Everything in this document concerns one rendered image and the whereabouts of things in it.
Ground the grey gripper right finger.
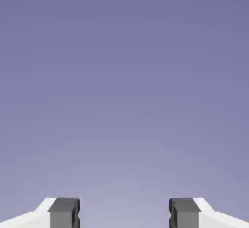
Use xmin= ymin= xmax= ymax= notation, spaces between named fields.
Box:
xmin=168 ymin=197 xmax=249 ymax=228

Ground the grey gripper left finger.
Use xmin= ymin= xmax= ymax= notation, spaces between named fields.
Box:
xmin=0 ymin=197 xmax=81 ymax=228

